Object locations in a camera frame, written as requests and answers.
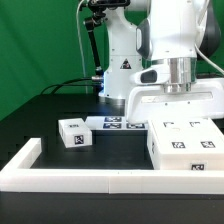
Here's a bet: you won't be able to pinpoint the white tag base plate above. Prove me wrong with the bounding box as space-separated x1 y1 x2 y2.
85 116 147 131

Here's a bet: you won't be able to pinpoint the black cables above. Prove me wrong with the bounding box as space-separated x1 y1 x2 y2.
40 77 105 96

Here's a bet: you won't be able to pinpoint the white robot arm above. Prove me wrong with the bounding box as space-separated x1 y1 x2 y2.
100 0 224 124

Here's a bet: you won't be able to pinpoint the white cabinet body box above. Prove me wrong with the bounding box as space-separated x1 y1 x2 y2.
147 119 224 171

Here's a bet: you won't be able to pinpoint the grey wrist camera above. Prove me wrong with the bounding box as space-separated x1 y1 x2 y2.
129 65 170 85

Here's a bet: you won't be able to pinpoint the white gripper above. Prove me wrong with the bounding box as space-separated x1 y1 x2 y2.
125 78 224 124

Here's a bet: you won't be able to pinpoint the white U-shaped fence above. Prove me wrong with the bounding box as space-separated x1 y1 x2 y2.
0 138 224 195

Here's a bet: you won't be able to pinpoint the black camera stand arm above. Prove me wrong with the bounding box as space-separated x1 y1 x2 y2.
78 0 131 83

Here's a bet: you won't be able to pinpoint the white cabinet top block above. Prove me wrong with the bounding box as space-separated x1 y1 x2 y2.
58 118 92 148

